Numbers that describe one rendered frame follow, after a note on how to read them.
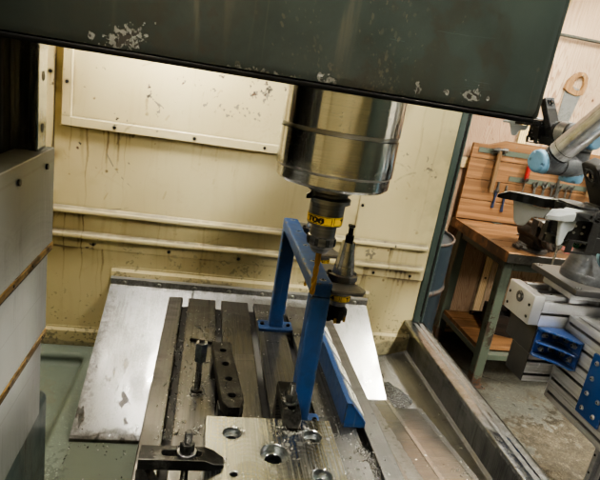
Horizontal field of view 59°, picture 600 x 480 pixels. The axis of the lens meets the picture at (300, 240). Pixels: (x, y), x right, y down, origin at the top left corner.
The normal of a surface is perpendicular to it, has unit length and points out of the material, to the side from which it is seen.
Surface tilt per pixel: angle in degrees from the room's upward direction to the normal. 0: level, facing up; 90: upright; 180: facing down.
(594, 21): 90
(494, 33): 90
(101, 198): 89
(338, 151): 90
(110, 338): 25
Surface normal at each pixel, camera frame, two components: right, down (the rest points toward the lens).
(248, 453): 0.15, -0.95
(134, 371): 0.20, -0.74
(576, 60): 0.13, 0.30
